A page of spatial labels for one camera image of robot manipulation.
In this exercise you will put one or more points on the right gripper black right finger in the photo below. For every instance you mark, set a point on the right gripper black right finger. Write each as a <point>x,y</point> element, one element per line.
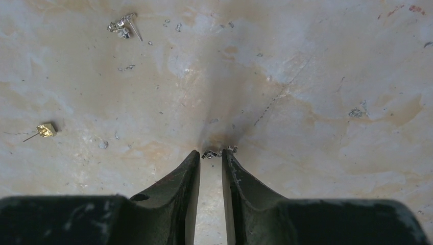
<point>258,215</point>

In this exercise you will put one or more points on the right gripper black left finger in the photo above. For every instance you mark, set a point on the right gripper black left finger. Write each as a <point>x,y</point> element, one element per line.
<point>163,213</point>

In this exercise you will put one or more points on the small silver earring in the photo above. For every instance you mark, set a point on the small silver earring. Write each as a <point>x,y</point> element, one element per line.
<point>209,154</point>

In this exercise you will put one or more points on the gold square stud earring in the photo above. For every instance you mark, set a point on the gold square stud earring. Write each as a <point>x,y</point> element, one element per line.
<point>44,130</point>

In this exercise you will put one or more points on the silver crystal earring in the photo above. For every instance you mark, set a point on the silver crystal earring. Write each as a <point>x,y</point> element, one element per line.
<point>123,27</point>

